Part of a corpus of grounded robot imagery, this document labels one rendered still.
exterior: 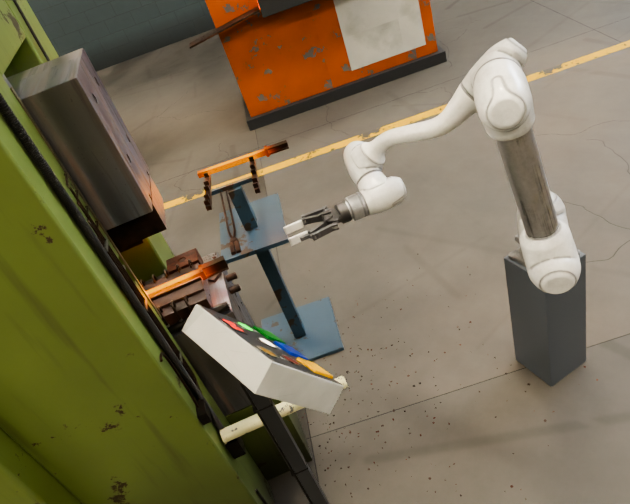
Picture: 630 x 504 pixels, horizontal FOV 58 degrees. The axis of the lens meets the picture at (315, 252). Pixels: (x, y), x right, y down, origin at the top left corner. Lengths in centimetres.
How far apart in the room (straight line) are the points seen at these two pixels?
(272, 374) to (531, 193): 93
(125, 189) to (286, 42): 373
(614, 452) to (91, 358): 183
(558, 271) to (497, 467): 87
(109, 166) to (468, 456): 170
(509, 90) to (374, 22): 381
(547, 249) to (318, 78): 377
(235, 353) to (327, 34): 416
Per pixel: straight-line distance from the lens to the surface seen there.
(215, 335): 141
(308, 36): 521
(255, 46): 518
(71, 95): 152
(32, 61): 193
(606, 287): 299
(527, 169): 171
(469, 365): 268
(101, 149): 157
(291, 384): 133
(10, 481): 176
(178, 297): 194
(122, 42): 945
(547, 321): 229
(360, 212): 194
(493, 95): 155
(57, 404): 169
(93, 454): 185
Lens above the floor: 208
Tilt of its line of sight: 36 degrees down
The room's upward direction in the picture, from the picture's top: 21 degrees counter-clockwise
